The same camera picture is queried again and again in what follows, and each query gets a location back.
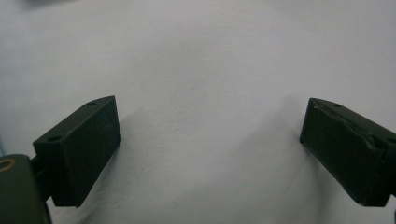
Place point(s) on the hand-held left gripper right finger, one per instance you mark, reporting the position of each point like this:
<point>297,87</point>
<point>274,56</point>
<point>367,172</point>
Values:
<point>348,149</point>

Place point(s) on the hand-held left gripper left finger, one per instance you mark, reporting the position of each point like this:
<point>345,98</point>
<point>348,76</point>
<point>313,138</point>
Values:
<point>77,149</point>

